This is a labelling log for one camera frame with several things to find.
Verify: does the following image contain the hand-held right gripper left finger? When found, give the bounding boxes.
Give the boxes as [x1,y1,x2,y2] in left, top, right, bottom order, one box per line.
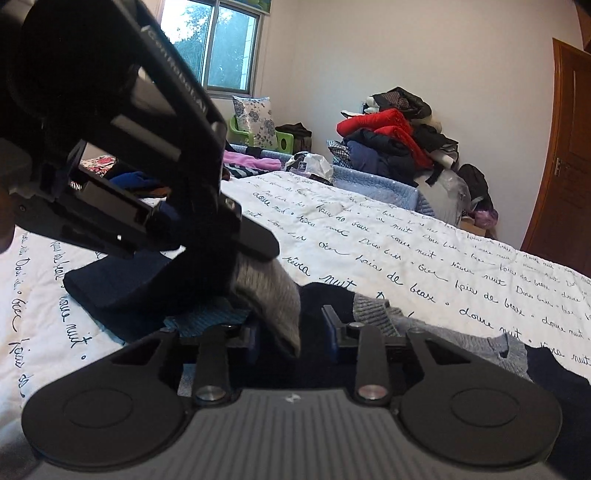
[147,320,263,407]

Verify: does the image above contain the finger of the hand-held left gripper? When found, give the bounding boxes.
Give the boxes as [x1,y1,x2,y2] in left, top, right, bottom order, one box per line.
[221,194,281,260]

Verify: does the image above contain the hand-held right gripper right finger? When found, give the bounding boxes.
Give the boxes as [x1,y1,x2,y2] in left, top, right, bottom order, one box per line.
[322,305,463,407]

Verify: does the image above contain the navy and grey knit sweater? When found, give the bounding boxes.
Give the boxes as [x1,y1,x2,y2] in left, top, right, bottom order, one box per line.
[228,256,591,462]

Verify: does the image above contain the pile of clothes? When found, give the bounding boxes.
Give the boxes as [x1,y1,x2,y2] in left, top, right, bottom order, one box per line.
[225,143,435,219]

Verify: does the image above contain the light blue knit garment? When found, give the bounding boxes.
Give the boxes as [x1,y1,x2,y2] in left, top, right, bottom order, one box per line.
[161,305,256,339]

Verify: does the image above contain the pink cloth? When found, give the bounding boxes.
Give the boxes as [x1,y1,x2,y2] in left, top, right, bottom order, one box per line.
[222,151,283,173]

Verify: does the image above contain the royal blue garment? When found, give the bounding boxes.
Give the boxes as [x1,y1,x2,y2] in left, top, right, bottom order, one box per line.
[110,171,182,219]

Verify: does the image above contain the green plastic chair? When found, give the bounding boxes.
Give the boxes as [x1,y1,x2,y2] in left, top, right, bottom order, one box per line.
[228,115,296,156]

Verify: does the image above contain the white script-printed quilt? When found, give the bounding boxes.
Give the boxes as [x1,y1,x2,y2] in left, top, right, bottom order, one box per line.
[0,170,591,418]

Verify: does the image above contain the dark bag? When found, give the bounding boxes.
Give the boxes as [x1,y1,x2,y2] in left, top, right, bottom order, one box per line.
[276,122,313,151]

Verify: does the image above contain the floral pillow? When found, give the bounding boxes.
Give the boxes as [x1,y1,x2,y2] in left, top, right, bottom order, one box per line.
[232,95,274,148]

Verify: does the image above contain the sliding glass window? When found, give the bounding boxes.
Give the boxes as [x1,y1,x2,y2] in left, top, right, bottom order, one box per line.
[157,0,264,95]

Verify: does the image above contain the folded dark navy garment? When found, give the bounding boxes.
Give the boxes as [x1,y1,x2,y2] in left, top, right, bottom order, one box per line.
[62,250,234,344]

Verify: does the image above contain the navy blue jacket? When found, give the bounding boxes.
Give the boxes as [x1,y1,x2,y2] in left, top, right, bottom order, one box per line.
[345,129,420,188]

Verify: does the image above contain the grey plastic bag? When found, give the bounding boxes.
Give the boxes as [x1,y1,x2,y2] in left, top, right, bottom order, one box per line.
[414,168,472,228]

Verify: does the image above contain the cardboard box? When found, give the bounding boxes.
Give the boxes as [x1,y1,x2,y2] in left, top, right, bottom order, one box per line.
[459,217,498,239]

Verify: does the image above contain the floral window blind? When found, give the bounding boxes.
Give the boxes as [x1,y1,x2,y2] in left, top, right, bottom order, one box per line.
[221,0,274,13]

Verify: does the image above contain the black patterned jacket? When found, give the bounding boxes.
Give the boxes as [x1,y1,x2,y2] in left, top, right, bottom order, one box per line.
[370,86,433,123]

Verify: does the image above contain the black backpack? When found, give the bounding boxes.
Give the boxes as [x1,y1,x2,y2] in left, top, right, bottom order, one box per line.
[456,163,495,214]

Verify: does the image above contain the wooden door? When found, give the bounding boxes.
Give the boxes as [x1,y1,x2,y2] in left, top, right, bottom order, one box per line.
[521,37,591,278]

